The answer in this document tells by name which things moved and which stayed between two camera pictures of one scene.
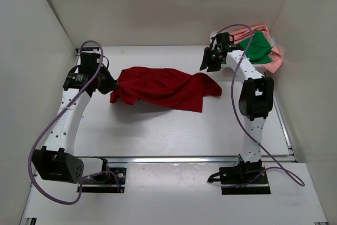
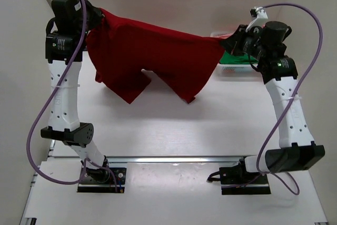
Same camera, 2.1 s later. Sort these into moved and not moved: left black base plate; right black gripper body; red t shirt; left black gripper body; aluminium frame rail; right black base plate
Moved: left black gripper body; red t shirt; right black gripper body
Not moved: left black base plate; right black base plate; aluminium frame rail
